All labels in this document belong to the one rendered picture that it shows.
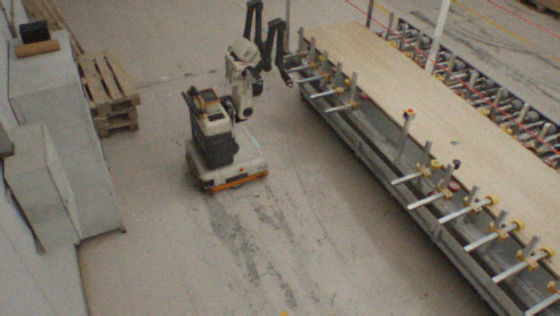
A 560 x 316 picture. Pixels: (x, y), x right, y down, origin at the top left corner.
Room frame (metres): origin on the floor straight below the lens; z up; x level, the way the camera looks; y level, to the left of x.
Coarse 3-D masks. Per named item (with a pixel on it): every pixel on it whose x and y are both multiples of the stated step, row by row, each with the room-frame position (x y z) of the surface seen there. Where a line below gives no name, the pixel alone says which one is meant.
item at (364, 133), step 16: (352, 112) 3.36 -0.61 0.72; (352, 128) 3.23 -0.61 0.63; (368, 144) 3.00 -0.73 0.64; (384, 160) 2.78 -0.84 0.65; (400, 176) 2.59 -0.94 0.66; (432, 208) 2.23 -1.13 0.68; (448, 224) 2.07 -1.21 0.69; (464, 240) 1.92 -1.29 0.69; (480, 256) 1.78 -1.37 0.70; (496, 272) 1.65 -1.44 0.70; (512, 288) 1.53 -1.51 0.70; (528, 304) 1.41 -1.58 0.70
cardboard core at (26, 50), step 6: (42, 42) 2.81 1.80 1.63; (48, 42) 2.82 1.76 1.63; (54, 42) 2.83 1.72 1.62; (18, 48) 2.72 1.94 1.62; (24, 48) 2.74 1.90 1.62; (30, 48) 2.75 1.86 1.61; (36, 48) 2.76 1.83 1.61; (42, 48) 2.78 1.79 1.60; (48, 48) 2.80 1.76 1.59; (54, 48) 2.82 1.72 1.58; (18, 54) 2.70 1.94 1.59; (24, 54) 2.72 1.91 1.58; (30, 54) 2.74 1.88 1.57; (36, 54) 2.76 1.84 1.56
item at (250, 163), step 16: (240, 128) 3.60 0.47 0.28; (192, 144) 3.32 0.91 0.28; (240, 144) 3.35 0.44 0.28; (256, 144) 3.37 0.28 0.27; (240, 160) 3.11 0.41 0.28; (256, 160) 3.13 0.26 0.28; (208, 176) 2.89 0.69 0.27; (224, 176) 2.95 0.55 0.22; (240, 176) 3.02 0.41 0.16; (256, 176) 3.09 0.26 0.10; (208, 192) 2.86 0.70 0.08
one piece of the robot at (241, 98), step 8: (224, 56) 3.44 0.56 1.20; (232, 56) 3.38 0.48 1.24; (224, 64) 3.42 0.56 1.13; (232, 64) 3.28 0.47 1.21; (240, 64) 3.24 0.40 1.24; (248, 64) 3.27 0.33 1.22; (232, 72) 3.26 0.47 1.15; (240, 72) 3.22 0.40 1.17; (232, 80) 3.26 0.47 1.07; (240, 80) 3.28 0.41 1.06; (232, 88) 3.42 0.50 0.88; (240, 88) 3.30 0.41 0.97; (232, 96) 3.41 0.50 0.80; (240, 96) 3.27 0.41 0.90; (248, 96) 3.29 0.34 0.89; (232, 104) 3.42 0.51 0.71; (240, 104) 3.25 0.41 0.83; (248, 104) 3.28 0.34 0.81; (256, 104) 3.32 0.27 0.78; (240, 112) 3.25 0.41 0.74; (248, 112) 3.28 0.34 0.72
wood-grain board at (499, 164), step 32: (320, 32) 4.62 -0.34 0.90; (352, 32) 4.66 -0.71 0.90; (352, 64) 3.93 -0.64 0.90; (384, 64) 3.97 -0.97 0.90; (416, 64) 4.00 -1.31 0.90; (384, 96) 3.38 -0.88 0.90; (416, 96) 3.41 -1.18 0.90; (448, 96) 3.44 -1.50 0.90; (416, 128) 2.92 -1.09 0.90; (448, 128) 2.94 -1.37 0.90; (480, 128) 2.97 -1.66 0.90; (448, 160) 2.53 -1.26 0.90; (480, 160) 2.55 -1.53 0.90; (512, 160) 2.57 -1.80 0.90; (480, 192) 2.20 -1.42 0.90; (512, 192) 2.21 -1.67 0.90; (544, 192) 2.22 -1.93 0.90; (544, 224) 1.91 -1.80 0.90
